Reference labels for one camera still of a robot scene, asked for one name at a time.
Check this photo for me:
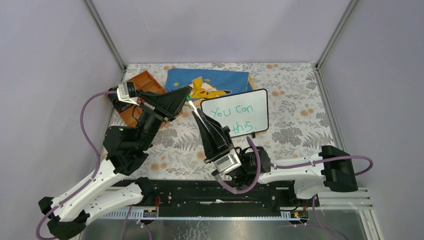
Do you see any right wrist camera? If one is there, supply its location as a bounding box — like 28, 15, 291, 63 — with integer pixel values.
211, 148, 242, 177

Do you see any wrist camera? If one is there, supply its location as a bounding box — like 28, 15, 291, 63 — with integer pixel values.
211, 148, 242, 177
116, 81, 139, 106

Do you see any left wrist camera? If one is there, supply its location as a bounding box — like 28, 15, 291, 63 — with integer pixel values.
116, 81, 139, 106

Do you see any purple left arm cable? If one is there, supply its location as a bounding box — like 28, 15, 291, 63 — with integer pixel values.
35, 90, 118, 240

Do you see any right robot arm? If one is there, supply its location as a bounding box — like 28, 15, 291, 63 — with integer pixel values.
192, 108, 359, 206

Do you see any floral patterned tablecloth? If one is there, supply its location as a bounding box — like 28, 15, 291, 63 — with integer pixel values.
97, 62, 344, 181

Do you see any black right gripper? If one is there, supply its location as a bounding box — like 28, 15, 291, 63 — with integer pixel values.
193, 107, 242, 163

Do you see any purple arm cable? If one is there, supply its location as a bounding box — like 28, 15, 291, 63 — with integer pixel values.
215, 136, 375, 196
35, 90, 118, 240

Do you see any blue Pikachu cloth bag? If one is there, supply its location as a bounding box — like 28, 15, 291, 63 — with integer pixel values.
164, 68, 255, 106

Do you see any dark rolled fabric front left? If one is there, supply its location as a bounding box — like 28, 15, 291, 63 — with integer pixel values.
111, 96, 133, 114

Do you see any wooden compartment tray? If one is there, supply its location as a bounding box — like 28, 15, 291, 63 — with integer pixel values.
106, 71, 166, 127

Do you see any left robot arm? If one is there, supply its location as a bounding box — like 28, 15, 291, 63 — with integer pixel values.
38, 82, 192, 240

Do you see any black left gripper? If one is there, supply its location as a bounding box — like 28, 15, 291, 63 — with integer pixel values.
135, 87, 194, 152

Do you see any white whiteboard black frame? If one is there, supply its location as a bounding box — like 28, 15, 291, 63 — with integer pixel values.
200, 88, 269, 138

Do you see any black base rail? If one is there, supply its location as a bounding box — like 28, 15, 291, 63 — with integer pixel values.
124, 177, 321, 219

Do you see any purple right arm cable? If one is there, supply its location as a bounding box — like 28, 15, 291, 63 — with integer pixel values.
215, 136, 375, 196

